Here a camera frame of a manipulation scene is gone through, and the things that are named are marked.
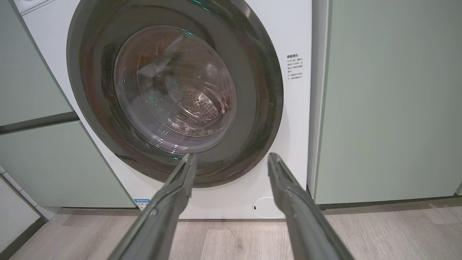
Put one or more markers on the black text instruction sticker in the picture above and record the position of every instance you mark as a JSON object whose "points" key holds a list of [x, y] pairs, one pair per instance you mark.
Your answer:
{"points": [[295, 66]]}

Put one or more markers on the large green cabinet door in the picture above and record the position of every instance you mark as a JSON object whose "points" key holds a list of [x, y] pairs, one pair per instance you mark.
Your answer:
{"points": [[61, 169]]}

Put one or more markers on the white front-load washing machine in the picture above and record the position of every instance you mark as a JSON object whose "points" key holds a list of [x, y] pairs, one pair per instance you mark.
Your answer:
{"points": [[292, 126]]}

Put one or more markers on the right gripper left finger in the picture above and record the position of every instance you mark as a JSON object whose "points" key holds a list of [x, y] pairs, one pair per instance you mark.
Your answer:
{"points": [[162, 216]]}

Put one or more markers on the tall green cabinet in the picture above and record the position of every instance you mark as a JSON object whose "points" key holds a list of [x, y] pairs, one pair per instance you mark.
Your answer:
{"points": [[389, 101]]}

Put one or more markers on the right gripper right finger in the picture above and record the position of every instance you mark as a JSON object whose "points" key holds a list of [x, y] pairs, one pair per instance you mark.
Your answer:
{"points": [[306, 224]]}

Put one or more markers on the blue energy label sticker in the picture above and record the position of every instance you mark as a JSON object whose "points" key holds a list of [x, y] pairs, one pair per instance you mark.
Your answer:
{"points": [[141, 204]]}

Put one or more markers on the round black washing machine door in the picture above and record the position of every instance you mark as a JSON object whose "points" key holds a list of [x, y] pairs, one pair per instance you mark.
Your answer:
{"points": [[252, 108]]}

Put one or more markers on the small green cabinet panel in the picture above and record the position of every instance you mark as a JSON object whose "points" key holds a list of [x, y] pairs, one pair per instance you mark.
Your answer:
{"points": [[25, 72]]}

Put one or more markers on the white furniture panel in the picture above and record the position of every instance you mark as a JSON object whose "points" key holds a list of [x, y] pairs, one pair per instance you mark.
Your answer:
{"points": [[16, 206]]}

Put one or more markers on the round white filter cover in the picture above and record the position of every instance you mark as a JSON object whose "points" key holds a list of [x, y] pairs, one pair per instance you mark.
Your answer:
{"points": [[263, 207]]}

